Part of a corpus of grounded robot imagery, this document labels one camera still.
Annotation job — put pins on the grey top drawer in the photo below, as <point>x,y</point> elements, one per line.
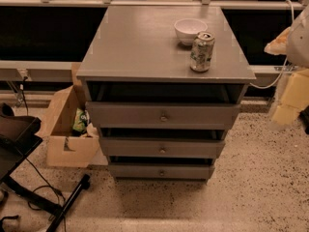
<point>150,115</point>

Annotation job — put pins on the green white soda can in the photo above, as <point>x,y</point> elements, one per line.
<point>201,52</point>

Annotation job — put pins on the grey drawer cabinet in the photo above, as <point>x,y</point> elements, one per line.
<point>136,57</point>

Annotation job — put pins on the black chair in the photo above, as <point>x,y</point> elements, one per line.
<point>17,141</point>

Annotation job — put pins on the green snack bag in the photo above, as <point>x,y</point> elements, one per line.
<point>81,121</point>

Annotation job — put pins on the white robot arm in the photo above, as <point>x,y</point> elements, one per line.
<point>297,45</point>

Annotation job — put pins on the brown cardboard box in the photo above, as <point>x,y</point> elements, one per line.
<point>64,149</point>

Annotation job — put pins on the grey drawer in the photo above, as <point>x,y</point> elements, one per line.
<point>161,171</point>
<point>139,147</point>
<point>150,115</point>

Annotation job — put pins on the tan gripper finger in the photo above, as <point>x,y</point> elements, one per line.
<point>293,98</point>

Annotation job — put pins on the grey bottom drawer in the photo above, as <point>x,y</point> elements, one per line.
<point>161,171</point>

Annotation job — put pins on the white ceramic bowl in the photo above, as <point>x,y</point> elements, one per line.
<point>186,29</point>

